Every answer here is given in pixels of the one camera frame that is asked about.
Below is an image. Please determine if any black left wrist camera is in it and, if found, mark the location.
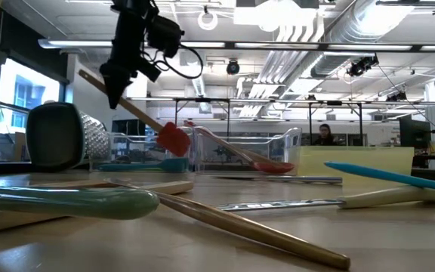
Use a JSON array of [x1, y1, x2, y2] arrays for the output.
[[146, 14, 185, 60]]

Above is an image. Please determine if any black ceiling-mounted device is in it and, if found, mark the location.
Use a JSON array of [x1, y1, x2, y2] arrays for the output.
[[347, 54, 380, 78]]

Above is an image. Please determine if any knife with cream handle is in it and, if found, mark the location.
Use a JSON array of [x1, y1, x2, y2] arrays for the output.
[[215, 186, 435, 212]]

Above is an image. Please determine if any steel box grater teal handle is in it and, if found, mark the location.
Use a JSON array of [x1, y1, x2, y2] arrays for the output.
[[26, 101, 112, 173]]

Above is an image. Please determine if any red spatula wooden handle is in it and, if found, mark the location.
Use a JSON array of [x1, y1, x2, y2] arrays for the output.
[[77, 69, 192, 158]]

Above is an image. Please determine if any yellow plastic bin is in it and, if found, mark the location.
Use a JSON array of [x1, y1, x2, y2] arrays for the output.
[[296, 145, 415, 186]]

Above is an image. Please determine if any clear plastic bin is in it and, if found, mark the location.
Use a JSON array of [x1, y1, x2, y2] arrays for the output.
[[193, 126, 304, 175], [88, 128, 199, 175]]

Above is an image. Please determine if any long overhead light bar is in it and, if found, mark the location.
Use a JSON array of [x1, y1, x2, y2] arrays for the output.
[[38, 37, 435, 53]]

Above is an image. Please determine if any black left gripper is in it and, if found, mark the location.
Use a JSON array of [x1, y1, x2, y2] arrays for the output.
[[99, 0, 162, 110]]

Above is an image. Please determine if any large window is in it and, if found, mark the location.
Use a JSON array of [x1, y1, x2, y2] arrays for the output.
[[0, 56, 66, 133]]

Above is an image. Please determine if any black dome camera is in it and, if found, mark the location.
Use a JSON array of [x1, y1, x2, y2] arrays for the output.
[[226, 59, 241, 76]]

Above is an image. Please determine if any knife with green handle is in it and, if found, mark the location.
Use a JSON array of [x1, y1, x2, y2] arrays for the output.
[[0, 184, 161, 221]]

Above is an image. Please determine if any blue silicone spatula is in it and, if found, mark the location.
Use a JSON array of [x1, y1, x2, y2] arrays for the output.
[[323, 161, 435, 196]]

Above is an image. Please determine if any black computer monitor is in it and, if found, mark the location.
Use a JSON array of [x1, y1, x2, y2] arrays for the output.
[[398, 115, 433, 149]]

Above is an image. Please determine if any black aluminium table frame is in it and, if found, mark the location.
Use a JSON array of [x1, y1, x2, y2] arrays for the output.
[[0, 161, 435, 181]]

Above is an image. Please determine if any wooden chopstick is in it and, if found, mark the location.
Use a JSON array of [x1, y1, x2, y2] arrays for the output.
[[103, 178, 351, 271]]

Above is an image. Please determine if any black framed workbench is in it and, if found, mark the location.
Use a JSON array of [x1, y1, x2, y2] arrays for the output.
[[174, 97, 364, 147]]

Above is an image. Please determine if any silver ventilation duct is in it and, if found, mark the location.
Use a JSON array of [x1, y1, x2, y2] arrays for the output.
[[311, 0, 415, 76]]

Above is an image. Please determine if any white ring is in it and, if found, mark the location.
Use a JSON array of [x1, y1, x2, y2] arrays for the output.
[[197, 10, 219, 31]]

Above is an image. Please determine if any person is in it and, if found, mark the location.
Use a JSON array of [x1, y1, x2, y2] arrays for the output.
[[313, 123, 340, 147]]

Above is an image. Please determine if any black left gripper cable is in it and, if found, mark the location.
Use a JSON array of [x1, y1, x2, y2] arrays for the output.
[[141, 44, 205, 81]]

